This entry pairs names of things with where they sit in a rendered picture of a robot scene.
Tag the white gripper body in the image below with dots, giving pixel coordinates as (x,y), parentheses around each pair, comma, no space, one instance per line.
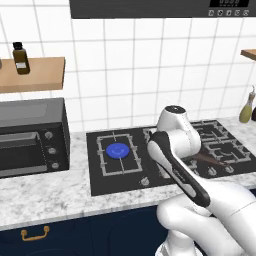
(165,171)

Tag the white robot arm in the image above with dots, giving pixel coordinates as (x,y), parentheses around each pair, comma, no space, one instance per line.
(213,213)

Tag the blue burner flame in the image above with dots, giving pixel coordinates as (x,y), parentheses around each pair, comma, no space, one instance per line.
(117,150)

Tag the black gas hob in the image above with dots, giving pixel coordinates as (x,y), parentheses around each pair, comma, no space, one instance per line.
(156,186)

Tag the grey hob knob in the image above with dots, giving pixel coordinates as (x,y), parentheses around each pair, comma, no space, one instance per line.
(212,171)
(229,169)
(145,181)
(194,164)

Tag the dark brown pan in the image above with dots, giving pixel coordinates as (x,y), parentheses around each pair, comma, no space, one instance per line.
(211,159)

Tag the olive oil bottle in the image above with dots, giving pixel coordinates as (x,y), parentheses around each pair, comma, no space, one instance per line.
(246,111)

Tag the dark bottle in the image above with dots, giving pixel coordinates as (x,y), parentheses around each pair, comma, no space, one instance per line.
(254,114)

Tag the silver toaster oven knob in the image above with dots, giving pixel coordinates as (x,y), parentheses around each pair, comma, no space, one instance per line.
(55,165)
(48,135)
(51,150)

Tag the navy drawer front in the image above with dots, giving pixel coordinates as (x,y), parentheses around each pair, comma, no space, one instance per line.
(60,240)

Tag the black toaster oven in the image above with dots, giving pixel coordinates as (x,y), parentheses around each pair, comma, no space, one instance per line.
(50,113)

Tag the toaster oven glass door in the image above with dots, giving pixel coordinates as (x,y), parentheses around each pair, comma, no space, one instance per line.
(20,153)

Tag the black range hood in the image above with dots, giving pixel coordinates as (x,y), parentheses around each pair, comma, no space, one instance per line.
(140,8)

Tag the brown bottle with black cap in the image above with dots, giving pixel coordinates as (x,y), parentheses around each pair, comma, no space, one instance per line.
(21,61)

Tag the small wooden wall shelf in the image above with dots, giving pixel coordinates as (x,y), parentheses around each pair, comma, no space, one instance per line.
(250,54)

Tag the wide wooden wall shelf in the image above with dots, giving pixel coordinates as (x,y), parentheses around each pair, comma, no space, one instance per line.
(40,75)

